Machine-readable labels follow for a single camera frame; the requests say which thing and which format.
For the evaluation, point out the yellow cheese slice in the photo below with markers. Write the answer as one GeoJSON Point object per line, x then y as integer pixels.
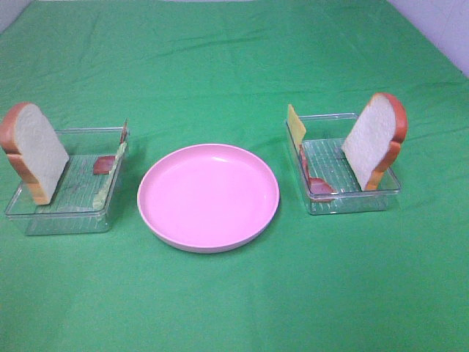
{"type": "Point", "coordinates": [296, 127]}

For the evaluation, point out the bacon strip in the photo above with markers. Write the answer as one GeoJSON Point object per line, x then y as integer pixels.
{"type": "Point", "coordinates": [104, 164]}
{"type": "Point", "coordinates": [316, 184]}

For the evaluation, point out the green lettuce leaf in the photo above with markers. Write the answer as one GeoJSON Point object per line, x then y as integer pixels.
{"type": "Point", "coordinates": [101, 196]}

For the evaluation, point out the bread slice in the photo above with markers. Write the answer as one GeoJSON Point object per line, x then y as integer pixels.
{"type": "Point", "coordinates": [34, 150]}
{"type": "Point", "coordinates": [376, 139]}

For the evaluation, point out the pink round plate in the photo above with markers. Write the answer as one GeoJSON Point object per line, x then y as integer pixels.
{"type": "Point", "coordinates": [208, 198]}

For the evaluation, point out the right clear plastic container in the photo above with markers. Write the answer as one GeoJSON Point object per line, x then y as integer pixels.
{"type": "Point", "coordinates": [325, 134]}

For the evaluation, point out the clear plastic container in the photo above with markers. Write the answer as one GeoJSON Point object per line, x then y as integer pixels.
{"type": "Point", "coordinates": [71, 211]}
{"type": "Point", "coordinates": [325, 134]}

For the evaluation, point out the green tablecloth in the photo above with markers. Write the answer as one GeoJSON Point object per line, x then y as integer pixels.
{"type": "Point", "coordinates": [184, 73]}

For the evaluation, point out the left clear plastic container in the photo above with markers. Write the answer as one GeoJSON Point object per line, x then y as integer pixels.
{"type": "Point", "coordinates": [71, 211]}

